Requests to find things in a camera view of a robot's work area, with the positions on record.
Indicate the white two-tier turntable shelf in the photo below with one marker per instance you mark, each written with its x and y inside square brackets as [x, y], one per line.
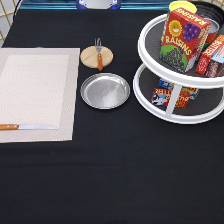
[208, 104]

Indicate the wooden handled fork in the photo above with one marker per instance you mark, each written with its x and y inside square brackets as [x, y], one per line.
[99, 56]

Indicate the wooden handled knife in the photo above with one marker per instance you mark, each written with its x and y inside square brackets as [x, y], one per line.
[26, 127]

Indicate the round silver metal plate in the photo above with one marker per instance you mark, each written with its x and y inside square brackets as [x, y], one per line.
[105, 91]

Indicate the blue yellow small box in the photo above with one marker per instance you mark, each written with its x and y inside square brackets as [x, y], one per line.
[193, 92]

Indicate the red raisins box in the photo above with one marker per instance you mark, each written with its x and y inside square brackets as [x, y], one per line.
[184, 39]

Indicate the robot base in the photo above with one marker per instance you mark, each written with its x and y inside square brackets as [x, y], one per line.
[98, 4]

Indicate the beige woven placemat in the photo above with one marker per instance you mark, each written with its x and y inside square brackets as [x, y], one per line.
[38, 90]

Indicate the yellow lidded container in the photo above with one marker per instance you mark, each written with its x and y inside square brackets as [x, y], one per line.
[182, 4]

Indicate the red labelled tin can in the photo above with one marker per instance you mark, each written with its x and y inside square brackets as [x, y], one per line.
[211, 33]

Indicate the red blue butter box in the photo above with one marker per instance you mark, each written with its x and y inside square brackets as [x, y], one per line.
[161, 97]

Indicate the round wooden coaster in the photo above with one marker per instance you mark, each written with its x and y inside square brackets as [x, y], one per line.
[89, 56]

